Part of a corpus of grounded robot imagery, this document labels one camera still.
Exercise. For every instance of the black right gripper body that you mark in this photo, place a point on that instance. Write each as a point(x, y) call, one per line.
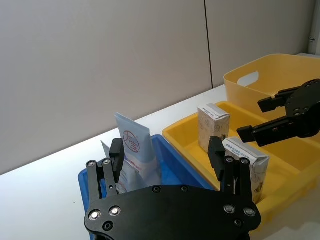
point(306, 110)

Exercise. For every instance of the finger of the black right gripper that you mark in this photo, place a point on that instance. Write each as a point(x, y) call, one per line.
point(272, 132)
point(267, 104)

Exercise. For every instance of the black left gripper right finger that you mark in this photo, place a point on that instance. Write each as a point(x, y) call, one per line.
point(216, 157)

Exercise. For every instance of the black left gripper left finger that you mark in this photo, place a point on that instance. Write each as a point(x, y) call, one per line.
point(113, 170)

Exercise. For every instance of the white cosmetic tube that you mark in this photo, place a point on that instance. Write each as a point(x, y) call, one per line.
point(105, 150)

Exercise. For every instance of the shallow yellow plastic tray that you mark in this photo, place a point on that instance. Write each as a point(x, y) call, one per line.
point(287, 155)

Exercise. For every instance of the beige patterned carton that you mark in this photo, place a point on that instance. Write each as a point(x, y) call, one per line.
point(257, 170)
point(212, 127)

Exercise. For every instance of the deep yellow plastic basket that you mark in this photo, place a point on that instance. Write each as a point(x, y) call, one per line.
point(275, 72)

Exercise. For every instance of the pale blue cosmetic tube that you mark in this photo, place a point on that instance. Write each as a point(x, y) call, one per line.
point(140, 140)

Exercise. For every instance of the blue plastic bin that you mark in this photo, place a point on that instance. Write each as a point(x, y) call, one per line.
point(175, 165)

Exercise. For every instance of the small silver wall fitting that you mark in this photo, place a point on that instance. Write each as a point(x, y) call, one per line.
point(311, 39)

